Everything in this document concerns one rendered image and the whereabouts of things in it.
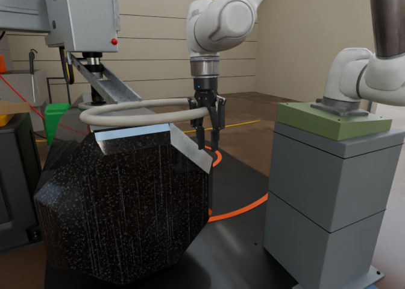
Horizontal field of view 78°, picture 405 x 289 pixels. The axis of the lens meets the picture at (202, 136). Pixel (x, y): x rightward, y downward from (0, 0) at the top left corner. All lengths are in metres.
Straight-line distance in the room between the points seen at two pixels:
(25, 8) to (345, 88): 1.83
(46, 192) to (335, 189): 1.13
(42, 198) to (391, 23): 1.35
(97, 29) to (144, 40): 5.28
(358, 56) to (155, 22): 5.93
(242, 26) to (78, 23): 0.98
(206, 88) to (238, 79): 7.11
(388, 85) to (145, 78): 6.03
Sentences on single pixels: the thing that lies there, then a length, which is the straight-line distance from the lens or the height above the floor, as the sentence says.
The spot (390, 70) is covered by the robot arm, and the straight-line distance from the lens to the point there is 1.08.
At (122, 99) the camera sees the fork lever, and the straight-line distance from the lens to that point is 1.24.
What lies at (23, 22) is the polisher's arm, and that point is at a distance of 2.00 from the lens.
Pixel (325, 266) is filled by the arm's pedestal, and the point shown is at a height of 0.21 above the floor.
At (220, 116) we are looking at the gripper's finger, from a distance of 0.76.
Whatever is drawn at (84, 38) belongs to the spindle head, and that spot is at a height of 1.19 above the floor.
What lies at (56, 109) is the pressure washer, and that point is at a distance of 3.22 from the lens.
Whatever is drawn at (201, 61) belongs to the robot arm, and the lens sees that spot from 0.75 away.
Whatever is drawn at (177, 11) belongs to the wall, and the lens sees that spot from 7.02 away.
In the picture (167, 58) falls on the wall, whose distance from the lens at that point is 6.84.
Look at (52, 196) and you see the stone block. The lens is 1.14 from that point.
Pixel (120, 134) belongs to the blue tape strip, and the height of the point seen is 0.80.
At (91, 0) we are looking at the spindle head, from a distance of 1.45.
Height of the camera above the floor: 1.11
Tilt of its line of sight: 18 degrees down
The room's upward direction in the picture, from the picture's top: straight up
